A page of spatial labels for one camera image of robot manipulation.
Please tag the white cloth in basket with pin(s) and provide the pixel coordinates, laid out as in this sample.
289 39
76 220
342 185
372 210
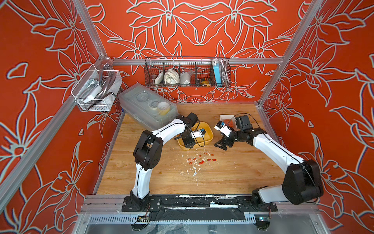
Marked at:
171 77

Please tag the clear lidded storage container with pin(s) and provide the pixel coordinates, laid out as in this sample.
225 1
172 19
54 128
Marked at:
141 104

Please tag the black wire wall basket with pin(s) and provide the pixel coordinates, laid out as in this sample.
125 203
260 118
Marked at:
194 71

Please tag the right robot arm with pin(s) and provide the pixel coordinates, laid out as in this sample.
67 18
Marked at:
302 180

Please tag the clear wall-mounted bin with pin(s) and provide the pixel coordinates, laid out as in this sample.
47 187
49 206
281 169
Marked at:
97 90

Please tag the orange cube block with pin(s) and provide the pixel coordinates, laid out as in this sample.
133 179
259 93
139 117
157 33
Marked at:
230 123

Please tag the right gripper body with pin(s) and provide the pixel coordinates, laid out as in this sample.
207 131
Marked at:
234 136

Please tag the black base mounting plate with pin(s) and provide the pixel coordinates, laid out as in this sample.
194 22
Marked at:
156 203

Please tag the blue box in basket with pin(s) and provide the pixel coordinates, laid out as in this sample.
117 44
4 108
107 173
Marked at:
216 65

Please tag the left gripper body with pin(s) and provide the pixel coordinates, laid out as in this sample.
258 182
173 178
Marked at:
188 141

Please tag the yellow tape roll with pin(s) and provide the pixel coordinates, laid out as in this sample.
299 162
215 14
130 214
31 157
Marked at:
163 108

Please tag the yellow plastic tray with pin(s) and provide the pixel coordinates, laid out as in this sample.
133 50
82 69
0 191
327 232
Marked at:
208 136

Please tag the white square box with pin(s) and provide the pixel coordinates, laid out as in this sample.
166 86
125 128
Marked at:
222 117

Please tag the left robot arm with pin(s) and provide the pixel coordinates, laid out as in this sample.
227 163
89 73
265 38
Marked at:
148 151

